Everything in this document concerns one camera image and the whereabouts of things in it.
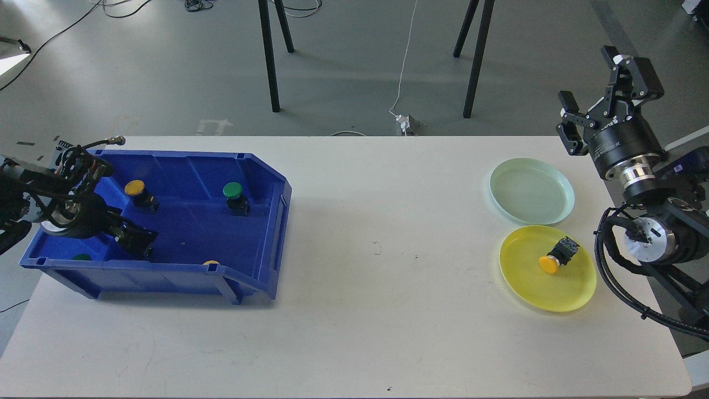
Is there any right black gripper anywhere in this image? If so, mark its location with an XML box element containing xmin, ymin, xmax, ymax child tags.
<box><xmin>557</xmin><ymin>45</ymin><xmax>666</xmax><ymax>180</ymax></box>

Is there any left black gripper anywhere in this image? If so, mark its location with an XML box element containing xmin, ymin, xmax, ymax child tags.
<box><xmin>42</xmin><ymin>197</ymin><xmax>158</xmax><ymax>260</ymax></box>

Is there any yellow button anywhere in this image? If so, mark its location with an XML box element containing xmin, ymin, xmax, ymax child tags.
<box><xmin>124</xmin><ymin>180</ymin><xmax>160</xmax><ymax>213</ymax></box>
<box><xmin>538</xmin><ymin>237</ymin><xmax>580</xmax><ymax>274</ymax></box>

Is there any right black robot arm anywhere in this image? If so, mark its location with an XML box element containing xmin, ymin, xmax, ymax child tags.
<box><xmin>556</xmin><ymin>45</ymin><xmax>708</xmax><ymax>341</ymax></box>

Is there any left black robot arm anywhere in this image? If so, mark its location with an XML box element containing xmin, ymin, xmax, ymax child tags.
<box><xmin>1</xmin><ymin>136</ymin><xmax>158</xmax><ymax>260</ymax></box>

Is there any light green plate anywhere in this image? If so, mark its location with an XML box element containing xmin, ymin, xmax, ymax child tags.
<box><xmin>488</xmin><ymin>157</ymin><xmax>576</xmax><ymax>226</ymax></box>

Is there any green button upper right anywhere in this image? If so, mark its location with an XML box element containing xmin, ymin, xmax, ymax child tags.
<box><xmin>222</xmin><ymin>181</ymin><xmax>250</xmax><ymax>217</ymax></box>

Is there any yellow plate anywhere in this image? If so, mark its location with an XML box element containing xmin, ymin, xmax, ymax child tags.
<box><xmin>499</xmin><ymin>225</ymin><xmax>597</xmax><ymax>313</ymax></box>

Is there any blue plastic storage bin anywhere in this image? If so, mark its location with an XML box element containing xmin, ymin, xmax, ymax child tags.
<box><xmin>19</xmin><ymin>151</ymin><xmax>292</xmax><ymax>305</ymax></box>

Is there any black stand leg right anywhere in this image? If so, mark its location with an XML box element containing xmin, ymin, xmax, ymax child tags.
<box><xmin>453</xmin><ymin>1</ymin><xmax>496</xmax><ymax>119</ymax></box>

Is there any black stand leg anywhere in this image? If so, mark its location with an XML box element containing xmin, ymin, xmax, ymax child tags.
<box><xmin>453</xmin><ymin>1</ymin><xmax>496</xmax><ymax>119</ymax></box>
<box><xmin>257</xmin><ymin>1</ymin><xmax>295</xmax><ymax>113</ymax></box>

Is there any white power adapter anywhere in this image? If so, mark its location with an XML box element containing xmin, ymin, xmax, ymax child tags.
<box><xmin>395</xmin><ymin>114</ymin><xmax>425</xmax><ymax>136</ymax></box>

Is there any black stand leg left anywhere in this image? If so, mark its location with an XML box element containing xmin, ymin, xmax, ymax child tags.
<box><xmin>257</xmin><ymin>1</ymin><xmax>295</xmax><ymax>113</ymax></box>

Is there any white power cable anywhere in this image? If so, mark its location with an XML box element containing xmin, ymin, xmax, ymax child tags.
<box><xmin>389</xmin><ymin>0</ymin><xmax>419</xmax><ymax>120</ymax></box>

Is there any black floor cable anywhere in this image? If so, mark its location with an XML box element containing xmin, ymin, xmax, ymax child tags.
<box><xmin>0</xmin><ymin>0</ymin><xmax>215</xmax><ymax>92</ymax></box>

